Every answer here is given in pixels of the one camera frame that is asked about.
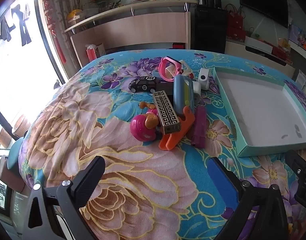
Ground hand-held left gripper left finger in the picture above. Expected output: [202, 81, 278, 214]
[19, 156, 106, 240]

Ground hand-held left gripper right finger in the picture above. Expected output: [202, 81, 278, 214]
[207, 157, 297, 240]

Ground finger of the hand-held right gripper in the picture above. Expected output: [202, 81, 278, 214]
[285, 149, 306, 208]

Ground magenta plastic case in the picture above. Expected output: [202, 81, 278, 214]
[190, 105, 207, 148]

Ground orange plastic toy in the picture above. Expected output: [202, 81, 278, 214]
[158, 105, 195, 151]

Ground teal cardboard box tray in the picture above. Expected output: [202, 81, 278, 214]
[212, 66, 306, 158]

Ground pink puppy toy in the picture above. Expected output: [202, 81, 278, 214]
[130, 102, 162, 143]

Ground gold patterned black box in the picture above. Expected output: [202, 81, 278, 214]
[152, 91, 181, 135]

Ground blue and yellow case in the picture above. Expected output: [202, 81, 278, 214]
[173, 75, 195, 113]

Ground white curved plastic device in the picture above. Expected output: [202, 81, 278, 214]
[193, 67, 211, 93]

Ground black toy car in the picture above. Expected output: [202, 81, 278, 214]
[128, 76, 160, 93]

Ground pink smart watch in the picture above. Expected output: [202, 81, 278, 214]
[158, 57, 183, 82]

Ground floral teal blanket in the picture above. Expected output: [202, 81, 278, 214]
[7, 49, 306, 240]

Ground brown chair with teal cushion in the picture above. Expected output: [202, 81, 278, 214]
[0, 131, 31, 197]

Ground white television cabinet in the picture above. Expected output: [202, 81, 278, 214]
[224, 39, 306, 90]

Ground colourful printed box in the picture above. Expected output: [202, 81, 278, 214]
[289, 24, 306, 53]

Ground white flat box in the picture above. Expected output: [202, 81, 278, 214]
[244, 35, 273, 54]

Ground red gift box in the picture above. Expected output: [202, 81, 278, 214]
[227, 27, 246, 42]

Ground black water dispenser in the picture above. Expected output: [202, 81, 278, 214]
[193, 0, 228, 54]

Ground red gift bag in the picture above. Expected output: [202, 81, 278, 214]
[227, 4, 244, 29]

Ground beige curved shelf desk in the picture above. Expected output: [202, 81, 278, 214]
[64, 0, 198, 68]

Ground red knot hanging ornament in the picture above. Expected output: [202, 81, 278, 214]
[42, 0, 67, 63]

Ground hanging dark trousers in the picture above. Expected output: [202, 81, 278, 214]
[12, 4, 32, 47]

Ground yellow lidded container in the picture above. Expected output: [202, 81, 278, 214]
[67, 9, 83, 22]

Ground hanging dark shirt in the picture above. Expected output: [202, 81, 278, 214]
[0, 17, 12, 43]

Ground patterned curtain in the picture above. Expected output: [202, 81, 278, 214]
[52, 0, 81, 63]

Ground wall television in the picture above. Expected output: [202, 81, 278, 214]
[239, 0, 290, 28]

